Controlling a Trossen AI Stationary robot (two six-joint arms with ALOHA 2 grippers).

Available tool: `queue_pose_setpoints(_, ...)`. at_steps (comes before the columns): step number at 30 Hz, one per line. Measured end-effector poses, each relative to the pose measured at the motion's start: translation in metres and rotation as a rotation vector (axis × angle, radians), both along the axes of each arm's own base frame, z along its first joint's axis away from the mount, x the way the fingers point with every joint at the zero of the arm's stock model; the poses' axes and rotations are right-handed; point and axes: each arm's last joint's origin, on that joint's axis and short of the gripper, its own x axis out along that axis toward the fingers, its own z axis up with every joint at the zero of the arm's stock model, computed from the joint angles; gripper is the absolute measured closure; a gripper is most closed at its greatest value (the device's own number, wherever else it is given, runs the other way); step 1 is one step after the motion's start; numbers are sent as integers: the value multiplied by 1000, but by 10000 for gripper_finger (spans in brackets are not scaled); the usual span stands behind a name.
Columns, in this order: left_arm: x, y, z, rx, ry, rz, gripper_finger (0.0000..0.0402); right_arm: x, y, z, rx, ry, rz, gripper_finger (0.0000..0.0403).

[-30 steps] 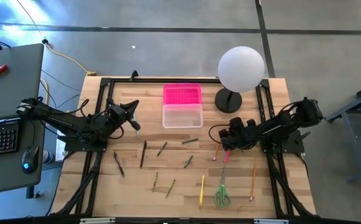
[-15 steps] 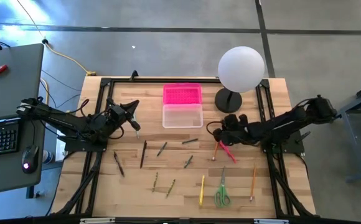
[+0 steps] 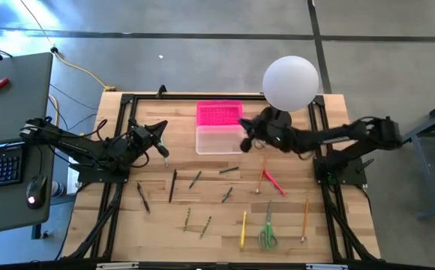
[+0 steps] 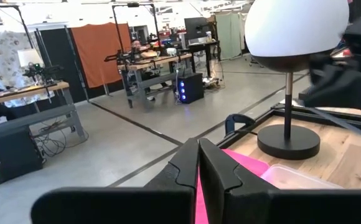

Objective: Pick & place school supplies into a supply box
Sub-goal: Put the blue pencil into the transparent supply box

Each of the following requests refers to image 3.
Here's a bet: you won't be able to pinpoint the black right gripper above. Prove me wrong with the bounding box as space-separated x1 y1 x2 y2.
238 112 297 155

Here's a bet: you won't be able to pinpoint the pink perforated box lid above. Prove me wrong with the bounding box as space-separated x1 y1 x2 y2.
196 100 244 127

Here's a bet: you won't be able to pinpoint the long black pen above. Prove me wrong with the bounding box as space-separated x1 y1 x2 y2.
168 168 179 204

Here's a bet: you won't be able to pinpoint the yellow highlighter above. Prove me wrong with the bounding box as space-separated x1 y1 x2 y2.
238 210 248 250

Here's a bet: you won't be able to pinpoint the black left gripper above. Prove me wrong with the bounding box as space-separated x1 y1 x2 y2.
127 118 170 158

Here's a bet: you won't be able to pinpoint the thin black floor cable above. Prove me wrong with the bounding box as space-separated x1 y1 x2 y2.
48 82 98 132

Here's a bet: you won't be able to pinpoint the blue-grey metal stand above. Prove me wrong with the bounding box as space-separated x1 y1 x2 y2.
391 93 435 221

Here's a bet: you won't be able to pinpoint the grey desk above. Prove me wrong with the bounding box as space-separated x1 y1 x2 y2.
0 138 56 237

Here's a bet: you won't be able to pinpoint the green-handled scissors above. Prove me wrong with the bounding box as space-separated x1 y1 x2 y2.
257 199 279 251

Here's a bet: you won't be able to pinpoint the white globe lamp black base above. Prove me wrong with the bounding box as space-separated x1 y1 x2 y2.
258 55 320 131

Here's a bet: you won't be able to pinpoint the black computer mouse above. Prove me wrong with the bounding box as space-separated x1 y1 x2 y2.
25 174 48 209

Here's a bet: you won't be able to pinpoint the white box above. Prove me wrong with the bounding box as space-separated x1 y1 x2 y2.
67 157 80 195

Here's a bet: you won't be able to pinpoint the white metal bracket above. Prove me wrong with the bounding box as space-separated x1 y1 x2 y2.
96 262 140 270
305 263 349 270

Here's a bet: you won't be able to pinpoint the orange pencil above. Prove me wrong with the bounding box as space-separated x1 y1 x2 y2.
300 197 311 244
255 155 268 195

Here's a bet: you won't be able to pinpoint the green crayon yellow wrapper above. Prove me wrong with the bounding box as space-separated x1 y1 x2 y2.
182 207 192 232
199 215 213 240

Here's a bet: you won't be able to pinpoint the pink pen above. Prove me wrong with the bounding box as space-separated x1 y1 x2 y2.
263 169 287 197

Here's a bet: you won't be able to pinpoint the yellow extension cable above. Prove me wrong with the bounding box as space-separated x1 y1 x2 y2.
19 0 117 127

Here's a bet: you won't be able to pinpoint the clear plastic supply box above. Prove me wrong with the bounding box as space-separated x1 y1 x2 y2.
195 124 245 155

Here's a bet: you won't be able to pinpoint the grey laptop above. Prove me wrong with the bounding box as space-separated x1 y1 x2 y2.
0 52 54 148

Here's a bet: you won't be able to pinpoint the black backlit keyboard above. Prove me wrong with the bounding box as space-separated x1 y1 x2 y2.
0 146 26 190

